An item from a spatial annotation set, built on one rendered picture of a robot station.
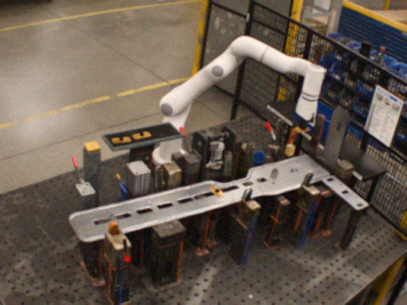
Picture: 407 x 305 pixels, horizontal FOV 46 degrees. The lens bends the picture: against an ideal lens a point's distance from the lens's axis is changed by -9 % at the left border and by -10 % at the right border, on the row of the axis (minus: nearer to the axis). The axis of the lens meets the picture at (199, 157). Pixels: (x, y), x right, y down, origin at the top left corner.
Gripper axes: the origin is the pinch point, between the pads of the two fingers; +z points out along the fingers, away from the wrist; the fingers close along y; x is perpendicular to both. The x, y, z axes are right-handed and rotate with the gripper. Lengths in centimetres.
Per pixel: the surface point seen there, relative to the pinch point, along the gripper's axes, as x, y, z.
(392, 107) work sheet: 55, 14, -10
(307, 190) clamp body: -7.9, 20.9, 23.4
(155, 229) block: -87, 16, 25
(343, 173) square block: 23.7, 16.1, 24.3
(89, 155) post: -98, -30, 14
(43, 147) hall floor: -66, -222, 128
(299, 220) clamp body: -7.2, 21.0, 42.1
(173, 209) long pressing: -72, 4, 28
